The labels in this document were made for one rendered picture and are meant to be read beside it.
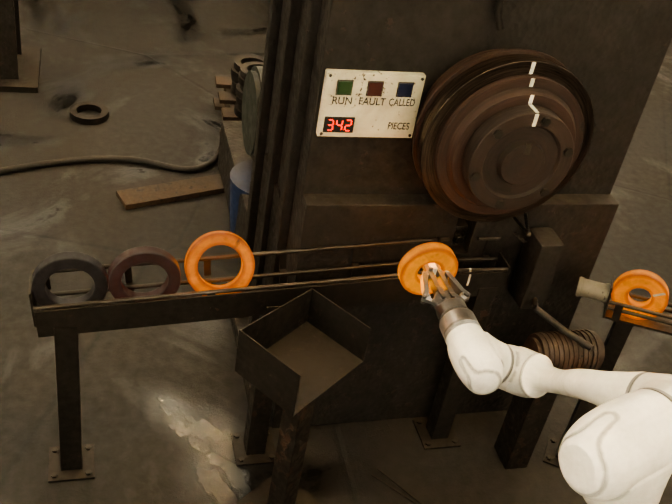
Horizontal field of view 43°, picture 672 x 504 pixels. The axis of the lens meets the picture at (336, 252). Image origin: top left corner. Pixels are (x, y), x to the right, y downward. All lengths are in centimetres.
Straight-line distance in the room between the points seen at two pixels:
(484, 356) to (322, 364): 47
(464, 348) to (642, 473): 63
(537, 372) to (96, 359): 161
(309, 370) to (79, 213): 180
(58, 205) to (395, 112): 193
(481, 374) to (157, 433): 124
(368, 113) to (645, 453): 116
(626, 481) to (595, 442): 7
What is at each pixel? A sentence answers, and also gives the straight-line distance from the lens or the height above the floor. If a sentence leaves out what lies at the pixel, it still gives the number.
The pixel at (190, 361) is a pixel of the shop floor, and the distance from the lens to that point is 304.
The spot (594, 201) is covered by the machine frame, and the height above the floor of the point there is 87.
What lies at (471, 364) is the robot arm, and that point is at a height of 86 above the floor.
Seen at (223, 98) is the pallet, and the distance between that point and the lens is 442.
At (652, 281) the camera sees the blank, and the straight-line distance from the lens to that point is 258.
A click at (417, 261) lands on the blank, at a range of 217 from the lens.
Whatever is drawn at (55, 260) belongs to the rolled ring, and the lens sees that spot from 222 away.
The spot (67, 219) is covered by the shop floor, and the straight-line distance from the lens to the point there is 371.
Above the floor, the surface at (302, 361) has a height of 60.
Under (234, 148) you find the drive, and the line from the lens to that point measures 377.
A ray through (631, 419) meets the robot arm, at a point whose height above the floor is 118.
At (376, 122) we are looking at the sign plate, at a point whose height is 110.
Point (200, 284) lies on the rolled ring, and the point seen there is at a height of 66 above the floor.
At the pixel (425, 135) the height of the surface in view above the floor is 114.
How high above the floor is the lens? 210
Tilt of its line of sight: 35 degrees down
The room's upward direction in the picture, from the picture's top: 11 degrees clockwise
